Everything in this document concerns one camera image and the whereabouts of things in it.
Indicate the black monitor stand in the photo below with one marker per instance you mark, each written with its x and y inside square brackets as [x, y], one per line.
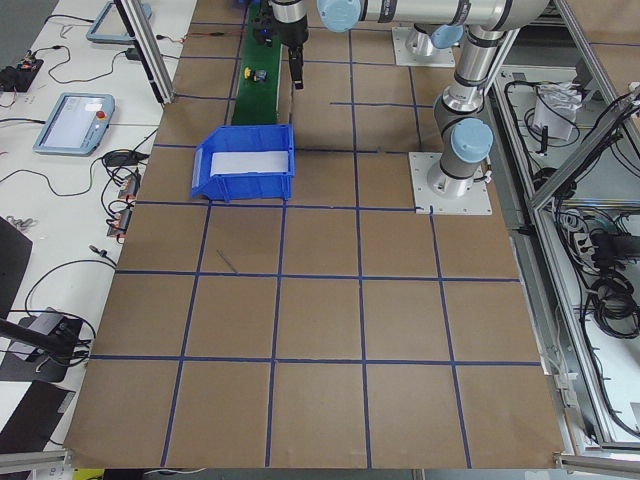
[41, 348]

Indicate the white foam bin liner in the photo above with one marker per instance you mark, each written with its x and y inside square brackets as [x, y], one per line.
[225, 163]

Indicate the yellow push button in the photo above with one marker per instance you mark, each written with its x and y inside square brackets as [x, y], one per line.
[255, 75]

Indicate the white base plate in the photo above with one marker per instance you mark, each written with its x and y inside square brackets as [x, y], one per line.
[441, 59]

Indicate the far teach pendant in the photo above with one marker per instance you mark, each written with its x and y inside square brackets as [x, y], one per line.
[108, 27]

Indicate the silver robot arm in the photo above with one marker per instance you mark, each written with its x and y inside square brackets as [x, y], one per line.
[424, 40]
[480, 29]

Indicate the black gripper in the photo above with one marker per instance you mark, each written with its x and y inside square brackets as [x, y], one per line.
[293, 31]

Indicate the teach pendant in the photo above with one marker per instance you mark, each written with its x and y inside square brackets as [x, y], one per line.
[76, 125]
[108, 27]

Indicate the near teach pendant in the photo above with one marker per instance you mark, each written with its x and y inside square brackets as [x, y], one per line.
[76, 125]

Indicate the left blue plastic bin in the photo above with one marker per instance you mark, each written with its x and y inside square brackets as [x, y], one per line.
[244, 138]

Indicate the green conveyor belt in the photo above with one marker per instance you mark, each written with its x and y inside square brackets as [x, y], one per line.
[257, 103]

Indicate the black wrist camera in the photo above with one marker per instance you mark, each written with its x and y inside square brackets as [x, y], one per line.
[262, 29]

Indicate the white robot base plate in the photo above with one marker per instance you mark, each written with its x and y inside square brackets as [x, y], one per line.
[437, 194]

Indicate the aluminium frame post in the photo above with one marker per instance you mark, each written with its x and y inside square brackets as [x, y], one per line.
[138, 27]

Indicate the white crumpled bag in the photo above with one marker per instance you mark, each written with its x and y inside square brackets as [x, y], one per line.
[556, 109]

